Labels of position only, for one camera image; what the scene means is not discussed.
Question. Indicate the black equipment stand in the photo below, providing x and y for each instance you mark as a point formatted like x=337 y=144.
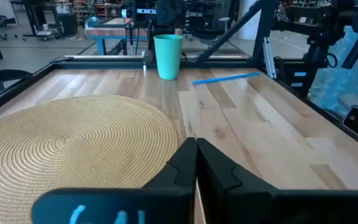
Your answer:
x=319 y=46

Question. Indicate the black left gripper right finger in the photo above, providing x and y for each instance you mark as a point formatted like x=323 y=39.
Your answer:
x=228 y=199

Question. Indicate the round woven straw placemat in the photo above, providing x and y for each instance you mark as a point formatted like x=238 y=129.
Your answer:
x=64 y=146

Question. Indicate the blue drinking straw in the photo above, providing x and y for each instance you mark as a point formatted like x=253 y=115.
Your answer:
x=225 y=77

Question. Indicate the black wheeled cart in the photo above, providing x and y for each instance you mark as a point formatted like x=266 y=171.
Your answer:
x=39 y=32

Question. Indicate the wooden table with blue legs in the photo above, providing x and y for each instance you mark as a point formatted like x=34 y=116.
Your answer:
x=113 y=32

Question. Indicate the teal plastic cup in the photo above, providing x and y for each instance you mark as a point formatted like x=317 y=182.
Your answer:
x=168 y=56

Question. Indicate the black aluminium table frame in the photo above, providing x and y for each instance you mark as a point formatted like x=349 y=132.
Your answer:
x=104 y=65

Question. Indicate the silver corner bracket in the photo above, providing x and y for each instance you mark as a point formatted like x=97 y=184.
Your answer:
x=269 y=59

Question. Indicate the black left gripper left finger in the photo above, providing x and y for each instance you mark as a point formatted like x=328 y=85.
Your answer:
x=169 y=199

